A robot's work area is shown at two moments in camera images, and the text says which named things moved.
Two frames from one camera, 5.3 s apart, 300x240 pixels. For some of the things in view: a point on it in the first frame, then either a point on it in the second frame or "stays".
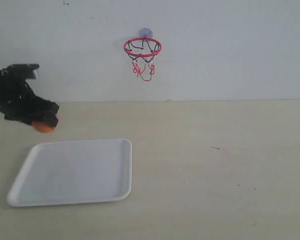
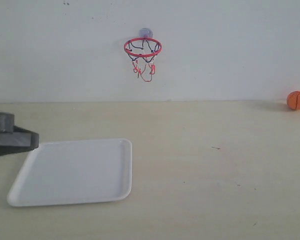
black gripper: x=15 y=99 -> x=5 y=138
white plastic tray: x=75 y=171 stays
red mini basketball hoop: x=142 y=51 stays
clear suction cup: x=145 y=32 stays
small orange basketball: x=42 y=127 -> x=297 y=100
